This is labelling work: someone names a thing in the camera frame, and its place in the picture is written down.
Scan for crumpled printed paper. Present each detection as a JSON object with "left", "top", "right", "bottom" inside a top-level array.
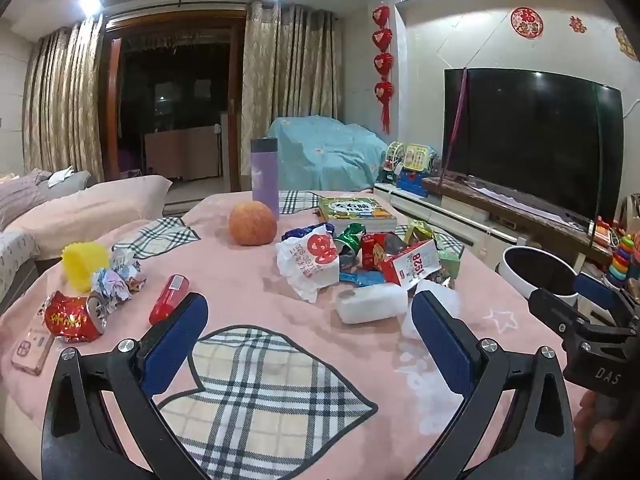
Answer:
[{"left": 91, "top": 245, "right": 147, "bottom": 313}]

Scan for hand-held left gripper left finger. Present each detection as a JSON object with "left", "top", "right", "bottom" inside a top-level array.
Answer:
[{"left": 41, "top": 291, "right": 209, "bottom": 480}]

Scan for purple thermos bottle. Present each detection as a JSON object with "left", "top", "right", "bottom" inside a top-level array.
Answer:
[{"left": 251, "top": 137, "right": 281, "bottom": 216}]

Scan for white tissue packet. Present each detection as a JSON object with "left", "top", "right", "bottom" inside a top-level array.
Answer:
[{"left": 336, "top": 284, "right": 408, "bottom": 325}]

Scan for blue foil wrapper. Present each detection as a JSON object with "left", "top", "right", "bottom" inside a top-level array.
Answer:
[{"left": 340, "top": 270, "right": 386, "bottom": 289}]

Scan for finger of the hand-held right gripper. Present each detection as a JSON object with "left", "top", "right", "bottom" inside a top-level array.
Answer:
[
  {"left": 575, "top": 274, "right": 640, "bottom": 321},
  {"left": 529, "top": 287, "right": 591, "bottom": 341}
]

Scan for toy cash register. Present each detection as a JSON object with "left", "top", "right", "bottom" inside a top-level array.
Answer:
[{"left": 400, "top": 143, "right": 443, "bottom": 196}]

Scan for red gold wall sticker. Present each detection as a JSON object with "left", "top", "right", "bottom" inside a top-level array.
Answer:
[{"left": 615, "top": 27, "right": 638, "bottom": 61}]

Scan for clear plastic bag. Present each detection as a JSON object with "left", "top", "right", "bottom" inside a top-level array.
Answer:
[{"left": 402, "top": 280, "right": 461, "bottom": 341}]

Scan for grey pillow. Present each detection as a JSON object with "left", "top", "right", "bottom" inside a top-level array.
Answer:
[{"left": 37, "top": 169, "right": 98, "bottom": 201}]

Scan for beige patterned curtain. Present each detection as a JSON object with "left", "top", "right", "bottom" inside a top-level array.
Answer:
[
  {"left": 22, "top": 15, "right": 106, "bottom": 181},
  {"left": 240, "top": 0, "right": 345, "bottom": 193}
]

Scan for pink striped pillow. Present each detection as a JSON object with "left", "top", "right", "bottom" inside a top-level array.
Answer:
[{"left": 0, "top": 172, "right": 48, "bottom": 231}]

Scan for round red paper-cut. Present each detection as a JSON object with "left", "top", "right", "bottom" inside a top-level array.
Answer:
[{"left": 510, "top": 6, "right": 545, "bottom": 38}]

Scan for toy ferris wheel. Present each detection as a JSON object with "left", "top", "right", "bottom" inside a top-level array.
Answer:
[{"left": 378, "top": 141, "right": 405, "bottom": 183}]

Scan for beige bag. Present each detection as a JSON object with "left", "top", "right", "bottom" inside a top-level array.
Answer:
[{"left": 617, "top": 192, "right": 640, "bottom": 241}]

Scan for small red can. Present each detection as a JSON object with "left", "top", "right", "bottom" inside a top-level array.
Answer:
[{"left": 149, "top": 275, "right": 190, "bottom": 326}]

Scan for white trash bin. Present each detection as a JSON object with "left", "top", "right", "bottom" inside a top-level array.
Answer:
[{"left": 500, "top": 246, "right": 581, "bottom": 306}]

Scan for crushed red can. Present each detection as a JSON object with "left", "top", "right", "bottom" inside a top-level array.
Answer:
[{"left": 44, "top": 292, "right": 108, "bottom": 343}]

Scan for yellow plastic cup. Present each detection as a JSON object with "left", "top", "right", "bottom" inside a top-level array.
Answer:
[{"left": 61, "top": 242, "right": 110, "bottom": 292}]

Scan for crushed green can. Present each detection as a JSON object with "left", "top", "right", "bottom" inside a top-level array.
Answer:
[{"left": 334, "top": 222, "right": 368, "bottom": 266}]

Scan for green snack packet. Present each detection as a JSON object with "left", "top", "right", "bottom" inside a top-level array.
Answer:
[{"left": 404, "top": 221, "right": 436, "bottom": 244}]

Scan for black television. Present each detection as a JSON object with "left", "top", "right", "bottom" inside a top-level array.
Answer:
[{"left": 442, "top": 67, "right": 625, "bottom": 233}]

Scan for red snack packet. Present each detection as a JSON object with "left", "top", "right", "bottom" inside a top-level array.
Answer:
[{"left": 361, "top": 232, "right": 396, "bottom": 271}]

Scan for pink printed blanket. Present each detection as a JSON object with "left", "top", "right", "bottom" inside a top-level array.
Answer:
[{"left": 0, "top": 187, "right": 596, "bottom": 480}]

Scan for blue plastic packet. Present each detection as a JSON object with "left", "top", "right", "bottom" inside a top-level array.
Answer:
[{"left": 282, "top": 226, "right": 321, "bottom": 242}]

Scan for red hanging heart decoration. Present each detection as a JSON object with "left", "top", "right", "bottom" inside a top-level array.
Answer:
[{"left": 371, "top": 4, "right": 396, "bottom": 135}]

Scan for sofa with pink cover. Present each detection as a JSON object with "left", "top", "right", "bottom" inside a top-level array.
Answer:
[{"left": 0, "top": 176, "right": 173, "bottom": 306}]

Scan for red apple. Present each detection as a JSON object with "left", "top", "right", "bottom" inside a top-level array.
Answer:
[{"left": 229, "top": 201, "right": 278, "bottom": 247}]

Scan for rainbow ring stacker toy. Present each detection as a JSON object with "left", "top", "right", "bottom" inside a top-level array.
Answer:
[{"left": 607, "top": 234, "right": 638, "bottom": 288}]

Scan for white television stand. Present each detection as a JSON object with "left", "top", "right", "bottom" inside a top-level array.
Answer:
[{"left": 374, "top": 175, "right": 616, "bottom": 286}]

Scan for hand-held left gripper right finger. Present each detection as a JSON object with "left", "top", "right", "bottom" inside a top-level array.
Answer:
[{"left": 410, "top": 290, "right": 576, "bottom": 480}]

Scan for person's right hand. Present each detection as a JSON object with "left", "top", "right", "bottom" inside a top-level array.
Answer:
[{"left": 574, "top": 390, "right": 608, "bottom": 468}]

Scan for phone in pink case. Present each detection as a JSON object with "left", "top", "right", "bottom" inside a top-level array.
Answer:
[{"left": 11, "top": 305, "right": 56, "bottom": 376}]

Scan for white red carton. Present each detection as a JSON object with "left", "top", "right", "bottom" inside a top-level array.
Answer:
[{"left": 382, "top": 239, "right": 443, "bottom": 291}]

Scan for beige balcony cabinet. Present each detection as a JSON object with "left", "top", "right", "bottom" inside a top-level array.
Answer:
[{"left": 144, "top": 125, "right": 221, "bottom": 180}]

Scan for teal cloth covered furniture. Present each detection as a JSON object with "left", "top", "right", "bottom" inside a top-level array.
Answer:
[{"left": 267, "top": 116, "right": 388, "bottom": 193}]

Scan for wooden door frame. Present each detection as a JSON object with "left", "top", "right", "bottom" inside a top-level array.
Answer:
[{"left": 100, "top": 7, "right": 248, "bottom": 181}]

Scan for white plastic bag red print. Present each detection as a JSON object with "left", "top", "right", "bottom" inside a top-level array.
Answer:
[{"left": 276, "top": 224, "right": 346, "bottom": 303}]

